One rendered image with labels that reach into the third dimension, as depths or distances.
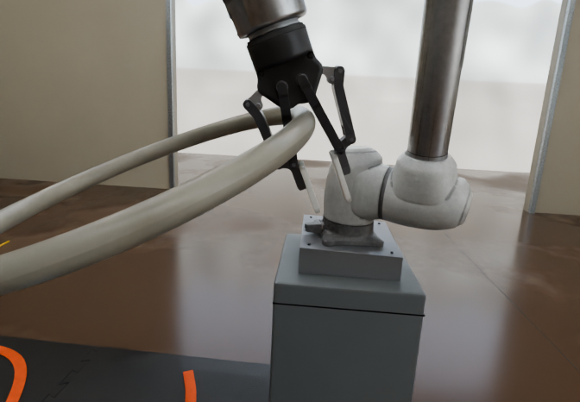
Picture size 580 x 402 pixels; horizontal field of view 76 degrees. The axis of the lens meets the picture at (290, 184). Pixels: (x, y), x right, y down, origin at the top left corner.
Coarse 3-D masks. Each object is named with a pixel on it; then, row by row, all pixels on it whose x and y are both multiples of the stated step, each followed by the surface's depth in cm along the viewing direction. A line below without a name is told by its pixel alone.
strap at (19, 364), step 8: (0, 352) 181; (8, 352) 181; (16, 352) 182; (16, 360) 176; (16, 368) 171; (24, 368) 171; (16, 376) 166; (24, 376) 167; (184, 376) 171; (192, 376) 171; (16, 384) 162; (24, 384) 162; (192, 384) 167; (16, 392) 158; (192, 392) 162; (8, 400) 153; (16, 400) 153; (192, 400) 158
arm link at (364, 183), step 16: (352, 160) 103; (368, 160) 102; (336, 176) 105; (352, 176) 103; (368, 176) 102; (384, 176) 101; (336, 192) 106; (352, 192) 103; (368, 192) 101; (336, 208) 107; (352, 208) 104; (368, 208) 103; (352, 224) 106; (368, 224) 108
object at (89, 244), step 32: (224, 128) 68; (256, 128) 65; (288, 128) 38; (128, 160) 69; (256, 160) 33; (64, 192) 62; (192, 192) 29; (224, 192) 31; (0, 224) 52; (96, 224) 28; (128, 224) 28; (160, 224) 28; (0, 256) 28; (32, 256) 27; (64, 256) 27; (96, 256) 27; (0, 288) 27
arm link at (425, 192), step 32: (448, 0) 78; (448, 32) 80; (448, 64) 83; (416, 96) 90; (448, 96) 86; (416, 128) 92; (448, 128) 90; (416, 160) 94; (448, 160) 93; (384, 192) 100; (416, 192) 94; (448, 192) 93; (416, 224) 99; (448, 224) 95
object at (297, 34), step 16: (272, 32) 41; (288, 32) 42; (304, 32) 43; (256, 48) 43; (272, 48) 42; (288, 48) 42; (304, 48) 43; (256, 64) 44; (272, 64) 43; (288, 64) 45; (304, 64) 45; (320, 64) 45; (272, 80) 45; (288, 80) 45; (272, 96) 46; (288, 96) 46; (304, 96) 46
